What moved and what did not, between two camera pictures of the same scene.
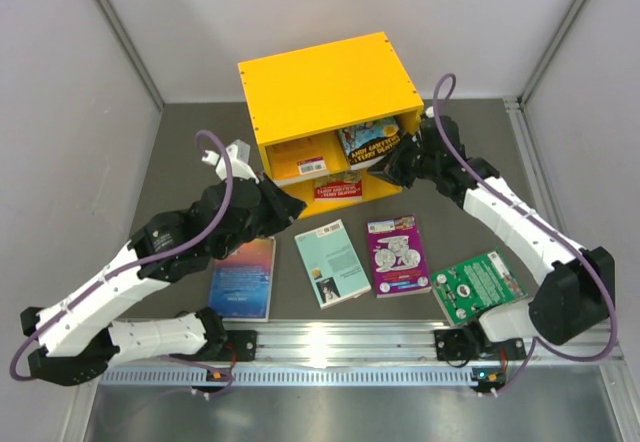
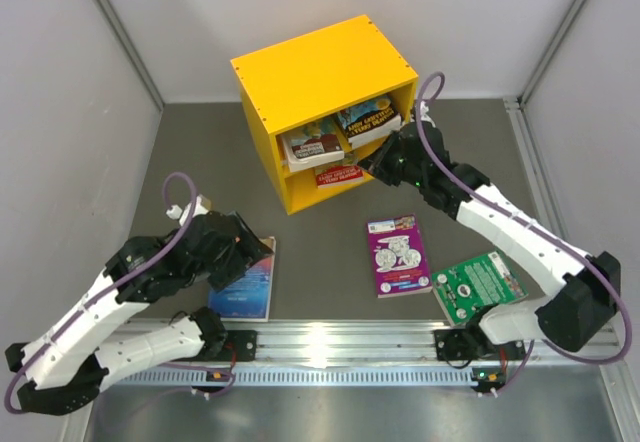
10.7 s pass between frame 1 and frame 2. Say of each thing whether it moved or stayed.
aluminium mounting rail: stayed
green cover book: stayed
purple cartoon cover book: stayed
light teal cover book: moved
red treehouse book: moved
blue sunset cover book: stayed
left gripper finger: moved
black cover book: moved
